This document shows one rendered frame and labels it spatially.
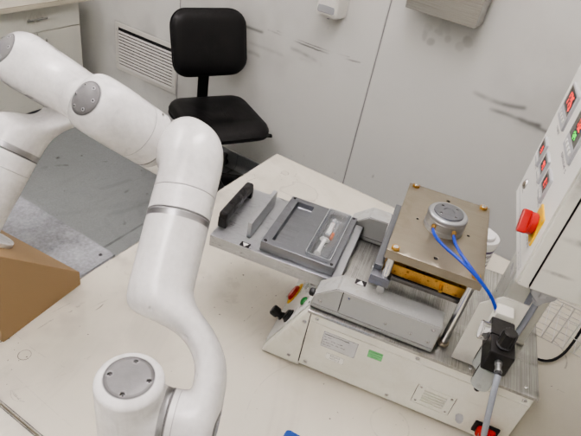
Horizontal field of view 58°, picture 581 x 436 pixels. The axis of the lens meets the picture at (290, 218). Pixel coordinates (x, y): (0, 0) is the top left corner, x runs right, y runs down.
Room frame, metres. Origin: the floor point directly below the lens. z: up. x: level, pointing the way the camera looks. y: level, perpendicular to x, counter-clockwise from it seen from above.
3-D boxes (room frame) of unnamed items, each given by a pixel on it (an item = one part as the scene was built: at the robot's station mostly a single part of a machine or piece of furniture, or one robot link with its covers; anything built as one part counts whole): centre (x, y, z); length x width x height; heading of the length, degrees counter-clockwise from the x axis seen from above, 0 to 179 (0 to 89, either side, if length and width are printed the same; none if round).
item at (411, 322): (0.76, -0.20, 0.96); 0.26 x 0.05 x 0.07; 76
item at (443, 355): (0.86, -0.34, 0.93); 0.46 x 0.35 x 0.01; 76
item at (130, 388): (0.38, 0.15, 1.07); 0.09 x 0.08 x 0.13; 92
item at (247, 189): (0.98, 0.13, 0.99); 0.15 x 0.02 x 0.04; 166
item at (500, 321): (0.63, -0.38, 1.05); 0.15 x 0.05 x 0.15; 166
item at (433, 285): (0.86, -0.30, 1.07); 0.22 x 0.17 x 0.10; 166
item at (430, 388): (0.86, -0.29, 0.84); 0.53 x 0.37 x 0.17; 76
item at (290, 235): (0.93, -0.05, 0.98); 0.20 x 0.17 x 0.03; 166
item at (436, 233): (0.85, -0.33, 1.08); 0.31 x 0.24 x 0.13; 166
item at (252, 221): (0.94, -0.01, 0.97); 0.30 x 0.22 x 0.08; 76
